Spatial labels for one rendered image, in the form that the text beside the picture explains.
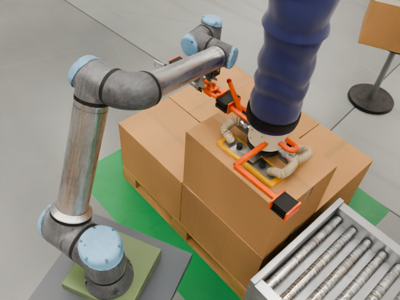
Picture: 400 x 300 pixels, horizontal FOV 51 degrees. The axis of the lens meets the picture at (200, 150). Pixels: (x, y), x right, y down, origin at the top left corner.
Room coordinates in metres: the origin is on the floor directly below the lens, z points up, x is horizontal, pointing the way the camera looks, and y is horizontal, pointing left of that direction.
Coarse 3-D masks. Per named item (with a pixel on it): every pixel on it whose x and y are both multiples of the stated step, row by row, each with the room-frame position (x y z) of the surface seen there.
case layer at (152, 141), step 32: (192, 96) 2.11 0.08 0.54; (128, 128) 1.76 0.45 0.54; (160, 128) 1.79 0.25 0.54; (320, 128) 1.93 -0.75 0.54; (128, 160) 1.75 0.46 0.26; (160, 160) 1.53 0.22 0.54; (352, 160) 1.68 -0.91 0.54; (160, 192) 1.52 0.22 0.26; (192, 192) 1.33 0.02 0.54; (352, 192) 1.66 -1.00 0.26; (192, 224) 1.31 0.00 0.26; (224, 224) 1.16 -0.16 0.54; (224, 256) 1.13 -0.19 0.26; (256, 256) 1.00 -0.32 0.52
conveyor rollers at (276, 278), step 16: (336, 224) 1.22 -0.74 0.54; (320, 240) 1.11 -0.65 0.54; (336, 240) 1.12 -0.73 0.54; (368, 240) 1.13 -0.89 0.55; (304, 256) 1.02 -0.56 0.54; (320, 256) 1.03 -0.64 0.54; (352, 256) 1.04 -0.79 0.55; (384, 256) 1.06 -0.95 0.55; (288, 272) 0.93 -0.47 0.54; (304, 272) 0.93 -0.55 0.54; (336, 272) 0.95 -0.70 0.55; (368, 272) 0.96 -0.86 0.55; (272, 288) 0.84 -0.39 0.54; (288, 288) 0.85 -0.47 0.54; (320, 288) 0.86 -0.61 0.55; (352, 288) 0.87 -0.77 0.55; (384, 288) 0.89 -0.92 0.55
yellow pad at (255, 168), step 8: (216, 144) 1.32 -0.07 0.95; (224, 144) 1.31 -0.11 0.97; (232, 144) 1.31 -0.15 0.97; (240, 144) 1.29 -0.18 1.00; (232, 152) 1.27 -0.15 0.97; (248, 160) 1.22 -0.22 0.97; (264, 160) 1.23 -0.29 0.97; (248, 168) 1.19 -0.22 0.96; (256, 168) 1.18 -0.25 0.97; (264, 168) 1.18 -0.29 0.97; (256, 176) 1.15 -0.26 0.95; (264, 176) 1.14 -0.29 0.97; (272, 176) 1.14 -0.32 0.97; (272, 184) 1.11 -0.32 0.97
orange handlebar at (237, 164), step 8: (208, 88) 1.55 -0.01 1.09; (216, 88) 1.55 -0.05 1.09; (240, 104) 1.46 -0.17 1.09; (240, 112) 1.40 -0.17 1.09; (264, 144) 1.22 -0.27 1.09; (280, 144) 1.23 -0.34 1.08; (296, 144) 1.24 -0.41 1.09; (248, 152) 1.16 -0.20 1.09; (256, 152) 1.18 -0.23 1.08; (240, 160) 1.12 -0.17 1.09; (240, 168) 1.07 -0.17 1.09; (248, 176) 1.04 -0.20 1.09; (256, 184) 1.01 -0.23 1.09; (264, 192) 0.97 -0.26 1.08; (272, 192) 0.97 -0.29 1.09
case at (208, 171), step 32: (192, 128) 1.42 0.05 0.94; (192, 160) 1.35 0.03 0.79; (224, 160) 1.23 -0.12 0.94; (320, 160) 1.29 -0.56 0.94; (224, 192) 1.19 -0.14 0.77; (256, 192) 1.07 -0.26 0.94; (288, 192) 1.09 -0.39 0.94; (320, 192) 1.22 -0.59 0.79; (256, 224) 1.04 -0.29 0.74; (288, 224) 1.07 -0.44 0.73
